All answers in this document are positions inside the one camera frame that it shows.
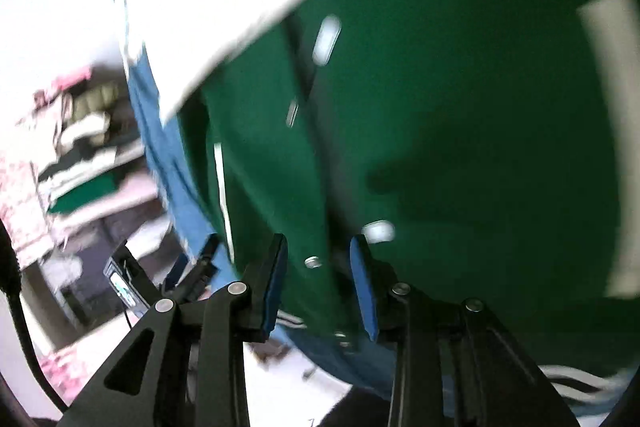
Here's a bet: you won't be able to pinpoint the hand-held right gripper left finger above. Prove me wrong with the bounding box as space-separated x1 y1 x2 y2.
60 233 290 427

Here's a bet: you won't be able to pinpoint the shelf with folded clothes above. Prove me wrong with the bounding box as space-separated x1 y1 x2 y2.
15 64 173 323

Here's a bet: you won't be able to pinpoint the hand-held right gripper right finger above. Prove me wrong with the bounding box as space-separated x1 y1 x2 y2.
348 233 582 427

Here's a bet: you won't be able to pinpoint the black cable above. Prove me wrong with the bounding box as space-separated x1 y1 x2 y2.
0 219 68 414

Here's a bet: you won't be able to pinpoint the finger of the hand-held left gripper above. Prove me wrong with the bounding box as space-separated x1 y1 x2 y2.
176 233 221 304
162 252 191 296

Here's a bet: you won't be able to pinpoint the dark cloth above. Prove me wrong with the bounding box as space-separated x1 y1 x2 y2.
319 388 397 427

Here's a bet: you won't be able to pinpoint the green varsity jacket white sleeves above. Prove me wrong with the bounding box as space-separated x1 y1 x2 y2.
112 0 638 408

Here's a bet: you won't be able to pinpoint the blue striped bedsheet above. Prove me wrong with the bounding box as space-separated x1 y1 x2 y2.
114 0 401 403

